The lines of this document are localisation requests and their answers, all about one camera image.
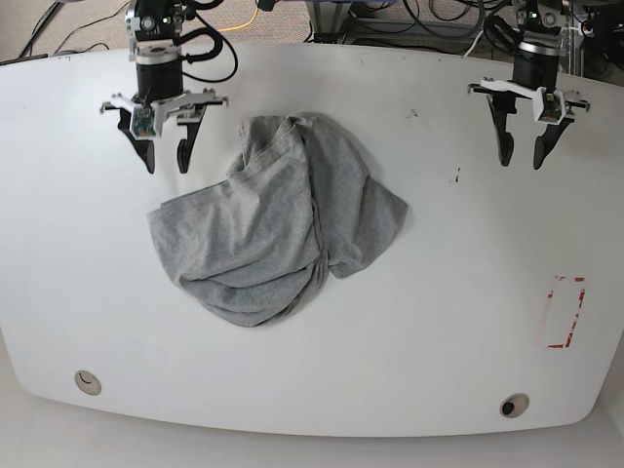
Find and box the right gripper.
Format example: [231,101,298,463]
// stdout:
[99,42,229,175]

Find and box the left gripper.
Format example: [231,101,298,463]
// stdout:
[468,42,590,171]

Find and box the grey t-shirt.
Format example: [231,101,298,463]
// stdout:
[147,112,409,328]

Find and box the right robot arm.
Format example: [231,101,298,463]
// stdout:
[99,1,231,174]

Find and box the red tape rectangle marking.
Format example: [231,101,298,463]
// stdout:
[541,276,588,349]

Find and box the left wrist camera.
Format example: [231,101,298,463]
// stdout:
[532,87,566,125]

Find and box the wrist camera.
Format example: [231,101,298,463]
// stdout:
[532,87,566,125]
[130,101,161,141]

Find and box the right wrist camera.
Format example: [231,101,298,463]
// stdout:
[130,101,161,141]

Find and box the yellow cable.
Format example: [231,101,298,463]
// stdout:
[216,0,259,33]

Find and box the black floor cable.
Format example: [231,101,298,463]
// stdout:
[19,0,131,59]

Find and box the aluminium frame stand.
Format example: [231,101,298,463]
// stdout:
[305,1,584,76]

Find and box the left table cable grommet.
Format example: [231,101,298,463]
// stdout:
[74,370,102,396]

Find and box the table cable grommet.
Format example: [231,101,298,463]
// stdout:
[74,370,102,396]
[499,393,530,418]

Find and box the right table cable grommet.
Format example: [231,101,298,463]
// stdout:
[499,393,530,418]

